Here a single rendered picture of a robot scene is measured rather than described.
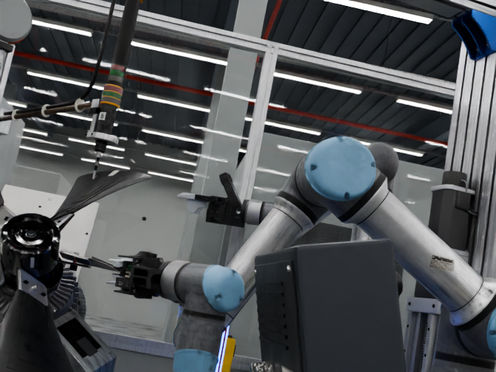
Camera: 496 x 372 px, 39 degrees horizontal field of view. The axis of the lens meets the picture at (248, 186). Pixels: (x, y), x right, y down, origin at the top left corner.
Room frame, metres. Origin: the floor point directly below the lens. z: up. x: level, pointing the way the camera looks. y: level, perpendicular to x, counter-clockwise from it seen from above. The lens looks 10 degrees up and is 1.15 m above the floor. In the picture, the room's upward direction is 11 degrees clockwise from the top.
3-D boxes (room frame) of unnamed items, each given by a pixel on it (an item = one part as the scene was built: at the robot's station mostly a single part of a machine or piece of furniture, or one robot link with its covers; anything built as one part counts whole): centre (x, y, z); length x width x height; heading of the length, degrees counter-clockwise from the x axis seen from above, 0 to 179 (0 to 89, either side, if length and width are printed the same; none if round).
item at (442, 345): (1.43, -0.49, 1.20); 0.13 x 0.12 x 0.14; 7
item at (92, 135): (1.53, 0.34, 1.50); 0.09 x 0.07 x 0.10; 43
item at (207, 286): (1.24, 0.03, 1.17); 0.11 x 0.08 x 0.09; 45
